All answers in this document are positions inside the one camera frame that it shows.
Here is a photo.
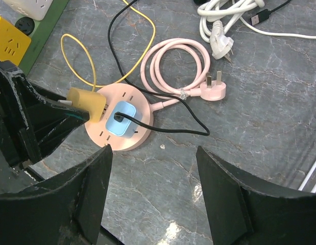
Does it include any yellow thin cable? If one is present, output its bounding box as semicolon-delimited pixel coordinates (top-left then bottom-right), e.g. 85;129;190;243
60;0;156;92

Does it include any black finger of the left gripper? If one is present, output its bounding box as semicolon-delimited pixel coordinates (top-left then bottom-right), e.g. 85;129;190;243
0;61;89;167

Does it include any black thin usb cable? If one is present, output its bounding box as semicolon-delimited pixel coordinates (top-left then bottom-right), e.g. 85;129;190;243
107;0;211;137

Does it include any white cube adapter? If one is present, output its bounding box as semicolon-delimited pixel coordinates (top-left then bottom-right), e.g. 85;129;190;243
3;0;53;21

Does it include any orange charger plug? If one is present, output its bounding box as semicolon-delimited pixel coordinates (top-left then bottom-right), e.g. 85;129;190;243
58;87;107;123

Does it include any yellow cube socket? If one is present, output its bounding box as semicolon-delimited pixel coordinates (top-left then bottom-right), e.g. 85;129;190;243
0;16;31;66

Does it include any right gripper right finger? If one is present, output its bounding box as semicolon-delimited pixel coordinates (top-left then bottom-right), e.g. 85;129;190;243
196;146;316;244

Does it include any pink round socket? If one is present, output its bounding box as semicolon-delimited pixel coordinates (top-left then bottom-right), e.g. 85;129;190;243
85;83;154;151

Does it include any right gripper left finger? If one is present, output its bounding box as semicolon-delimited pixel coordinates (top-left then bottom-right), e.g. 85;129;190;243
0;145;112;244

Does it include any blue charger plug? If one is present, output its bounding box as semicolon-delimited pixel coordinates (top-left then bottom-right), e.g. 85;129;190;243
105;101;138;138

